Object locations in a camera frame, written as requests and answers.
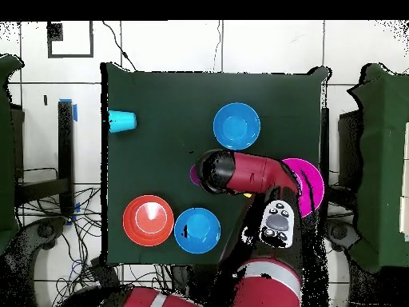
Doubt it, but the black pedestal leg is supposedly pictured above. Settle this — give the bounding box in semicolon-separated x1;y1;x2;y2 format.
324;218;361;254
6;216;68;266

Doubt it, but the blue tape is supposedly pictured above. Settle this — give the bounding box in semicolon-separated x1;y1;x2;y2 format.
59;98;78;122

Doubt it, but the large pink bowl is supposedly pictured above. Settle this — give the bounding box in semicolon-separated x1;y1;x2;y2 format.
280;157;326;218

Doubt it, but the green cloth covered table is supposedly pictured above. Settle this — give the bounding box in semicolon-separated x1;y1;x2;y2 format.
0;54;25;253
347;62;409;268

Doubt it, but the large orange bowl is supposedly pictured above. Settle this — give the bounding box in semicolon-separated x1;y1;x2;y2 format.
122;194;175;247

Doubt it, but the black power adapter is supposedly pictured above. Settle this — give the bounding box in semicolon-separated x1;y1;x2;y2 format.
89;257;121;287

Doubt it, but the black square frame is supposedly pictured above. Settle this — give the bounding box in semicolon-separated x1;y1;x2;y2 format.
46;21;94;59

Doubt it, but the black cabinet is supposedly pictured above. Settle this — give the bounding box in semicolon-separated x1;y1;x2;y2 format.
337;110;363;193

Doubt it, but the small crimson bowl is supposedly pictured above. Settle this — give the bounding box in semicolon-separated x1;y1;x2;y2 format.
189;163;202;187

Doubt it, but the dark green table cloth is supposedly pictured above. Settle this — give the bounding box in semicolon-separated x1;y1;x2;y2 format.
100;62;330;268

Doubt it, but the blue bowl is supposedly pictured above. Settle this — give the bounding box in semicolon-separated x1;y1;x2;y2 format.
173;207;222;255
212;102;261;151

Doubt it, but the white panel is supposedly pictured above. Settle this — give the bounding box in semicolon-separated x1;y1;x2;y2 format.
399;121;409;241

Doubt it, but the tangle of black cables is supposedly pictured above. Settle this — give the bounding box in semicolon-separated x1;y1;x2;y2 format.
18;185;173;307

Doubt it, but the black stand post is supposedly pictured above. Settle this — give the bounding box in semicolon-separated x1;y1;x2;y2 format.
320;107;330;221

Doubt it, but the black floor cable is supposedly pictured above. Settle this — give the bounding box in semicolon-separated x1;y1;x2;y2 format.
101;21;138;72

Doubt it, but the light blue cup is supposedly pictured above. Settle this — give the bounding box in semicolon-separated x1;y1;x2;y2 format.
107;110;137;134

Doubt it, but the black stand frame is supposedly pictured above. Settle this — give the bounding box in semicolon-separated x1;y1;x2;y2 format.
14;100;76;215

